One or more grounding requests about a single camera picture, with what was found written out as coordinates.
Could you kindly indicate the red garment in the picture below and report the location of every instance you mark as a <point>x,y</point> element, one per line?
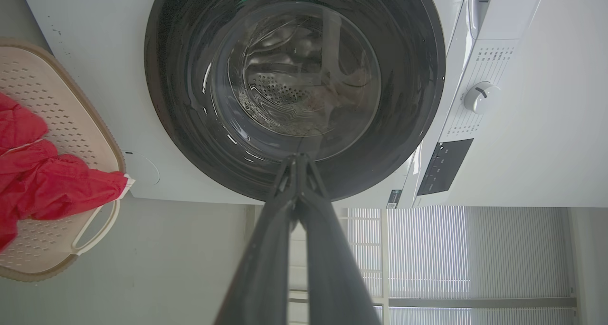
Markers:
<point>52,182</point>

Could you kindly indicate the small dark barcode sticker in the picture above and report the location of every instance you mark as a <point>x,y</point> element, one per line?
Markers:
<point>394,199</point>

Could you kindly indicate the black control display panel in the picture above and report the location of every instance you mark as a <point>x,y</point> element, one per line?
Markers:
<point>444,167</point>

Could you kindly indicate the beige perforated laundry basket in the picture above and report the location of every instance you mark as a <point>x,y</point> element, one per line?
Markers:
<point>71,116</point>

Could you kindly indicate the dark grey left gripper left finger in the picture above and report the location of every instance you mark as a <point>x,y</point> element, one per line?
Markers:
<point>266,268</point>

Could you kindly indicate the stainless steel perforated drum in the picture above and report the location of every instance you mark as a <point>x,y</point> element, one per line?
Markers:
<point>294,78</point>

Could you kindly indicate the round glass washer door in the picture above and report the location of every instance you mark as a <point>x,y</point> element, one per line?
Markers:
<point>190,125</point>

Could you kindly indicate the white window blinds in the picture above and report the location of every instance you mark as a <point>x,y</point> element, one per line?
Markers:
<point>475,253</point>

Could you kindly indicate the round drain filter cover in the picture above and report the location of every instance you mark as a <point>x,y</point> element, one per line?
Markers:
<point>145,169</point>

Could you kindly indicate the white front-load washing machine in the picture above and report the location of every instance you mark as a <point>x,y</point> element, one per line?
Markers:
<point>536,125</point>

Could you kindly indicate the white detergent drawer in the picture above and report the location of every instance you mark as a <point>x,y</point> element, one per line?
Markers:
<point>508,11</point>

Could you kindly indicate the white program dial knob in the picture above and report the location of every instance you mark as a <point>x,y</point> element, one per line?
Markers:
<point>480,98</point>

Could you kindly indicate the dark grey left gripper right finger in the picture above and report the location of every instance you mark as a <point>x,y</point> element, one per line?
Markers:
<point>332,277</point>

